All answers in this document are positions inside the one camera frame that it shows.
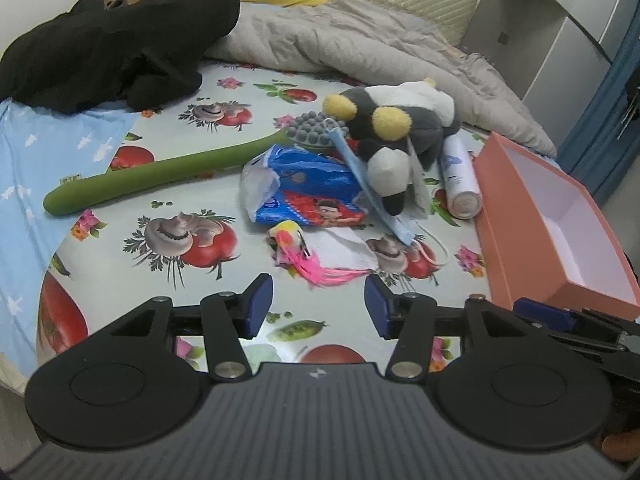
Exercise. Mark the yellow toy with pink feathers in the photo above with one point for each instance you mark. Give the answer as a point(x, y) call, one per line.
point(287, 235)

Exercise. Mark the grey duvet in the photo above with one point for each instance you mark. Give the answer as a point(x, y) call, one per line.
point(350, 40)

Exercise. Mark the vegetable printed sheet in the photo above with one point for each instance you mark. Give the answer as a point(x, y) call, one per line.
point(125, 285)

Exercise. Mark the green massage hammer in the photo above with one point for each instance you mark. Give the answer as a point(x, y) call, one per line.
point(150, 175)

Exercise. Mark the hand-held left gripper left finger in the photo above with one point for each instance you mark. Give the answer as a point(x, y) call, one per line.
point(260, 305)

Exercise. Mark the salmon pink cardboard box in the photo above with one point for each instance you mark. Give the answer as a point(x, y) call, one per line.
point(505, 220)

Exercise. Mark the black clothing pile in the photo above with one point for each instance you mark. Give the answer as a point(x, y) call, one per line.
point(125, 35)

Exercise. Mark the white spray can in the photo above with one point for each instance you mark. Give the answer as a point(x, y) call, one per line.
point(460, 180)

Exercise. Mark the blue face mask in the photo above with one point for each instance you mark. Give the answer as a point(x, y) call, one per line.
point(362, 180)

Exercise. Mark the blue curtain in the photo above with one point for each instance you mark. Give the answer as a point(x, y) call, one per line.
point(595, 135)

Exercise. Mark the white tissue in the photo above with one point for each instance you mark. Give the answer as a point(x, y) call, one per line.
point(345, 250)

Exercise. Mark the blue plastic snack bag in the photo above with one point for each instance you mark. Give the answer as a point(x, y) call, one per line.
point(310, 170)

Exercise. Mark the grey wardrobe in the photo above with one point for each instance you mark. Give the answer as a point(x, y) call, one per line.
point(550, 35)

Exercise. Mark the light blue bed sheet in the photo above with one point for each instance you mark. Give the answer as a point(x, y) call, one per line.
point(30, 185)

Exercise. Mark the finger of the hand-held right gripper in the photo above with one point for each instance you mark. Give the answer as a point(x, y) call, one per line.
point(542, 311)

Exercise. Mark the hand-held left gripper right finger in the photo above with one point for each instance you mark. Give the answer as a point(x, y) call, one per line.
point(376, 305)

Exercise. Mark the grey white plush penguin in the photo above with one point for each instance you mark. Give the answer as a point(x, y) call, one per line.
point(395, 110)

